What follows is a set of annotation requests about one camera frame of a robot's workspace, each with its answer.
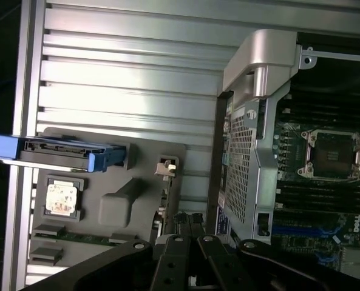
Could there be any blue expansion slot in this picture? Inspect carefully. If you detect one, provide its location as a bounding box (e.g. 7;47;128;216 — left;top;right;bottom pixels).
273;224;340;242

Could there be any grey parts rack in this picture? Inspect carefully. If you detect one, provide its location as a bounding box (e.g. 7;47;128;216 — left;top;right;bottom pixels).
30;126;189;275

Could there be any open black PC case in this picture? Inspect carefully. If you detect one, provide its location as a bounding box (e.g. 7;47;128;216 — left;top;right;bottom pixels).
206;28;360;291

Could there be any CPU chip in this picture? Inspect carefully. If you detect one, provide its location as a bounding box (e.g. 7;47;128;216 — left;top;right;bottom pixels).
45;181;80;215

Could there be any green motherboard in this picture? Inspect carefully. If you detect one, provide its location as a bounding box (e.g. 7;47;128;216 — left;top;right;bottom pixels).
270;119;360;284

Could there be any CPU socket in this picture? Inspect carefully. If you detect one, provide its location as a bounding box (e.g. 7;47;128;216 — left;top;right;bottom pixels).
296;129;360;182

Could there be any hard disk in blue caddy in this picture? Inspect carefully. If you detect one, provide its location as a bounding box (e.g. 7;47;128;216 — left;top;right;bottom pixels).
0;133;131;174

